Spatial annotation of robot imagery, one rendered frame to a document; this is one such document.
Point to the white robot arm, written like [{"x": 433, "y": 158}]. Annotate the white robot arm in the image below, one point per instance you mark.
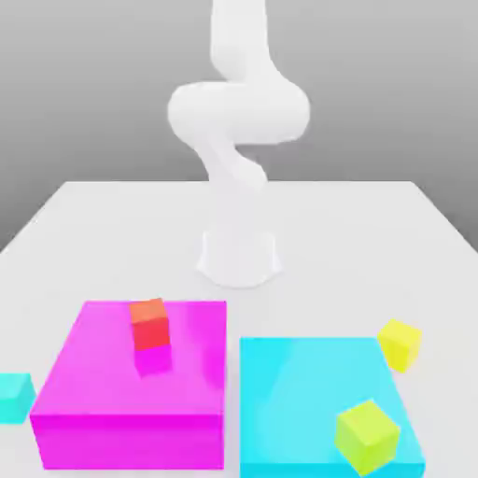
[{"x": 239, "y": 112}]

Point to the small red cube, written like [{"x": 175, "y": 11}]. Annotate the small red cube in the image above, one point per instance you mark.
[{"x": 151, "y": 328}]

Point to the small magenta cube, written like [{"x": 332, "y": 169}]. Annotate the small magenta cube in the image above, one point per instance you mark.
[{"x": 154, "y": 360}]

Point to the small yellow cube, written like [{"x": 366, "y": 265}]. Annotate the small yellow cube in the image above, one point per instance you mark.
[{"x": 399, "y": 345}]

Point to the small lime green cube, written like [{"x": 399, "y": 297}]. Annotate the small lime green cube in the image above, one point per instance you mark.
[{"x": 368, "y": 437}]

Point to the small cyan cube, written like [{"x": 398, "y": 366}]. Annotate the small cyan cube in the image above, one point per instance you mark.
[{"x": 13, "y": 397}]

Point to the large cyan box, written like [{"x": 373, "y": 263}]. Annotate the large cyan box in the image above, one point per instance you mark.
[{"x": 306, "y": 392}]

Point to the large magenta box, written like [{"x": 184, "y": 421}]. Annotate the large magenta box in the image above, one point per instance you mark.
[{"x": 112, "y": 403}]

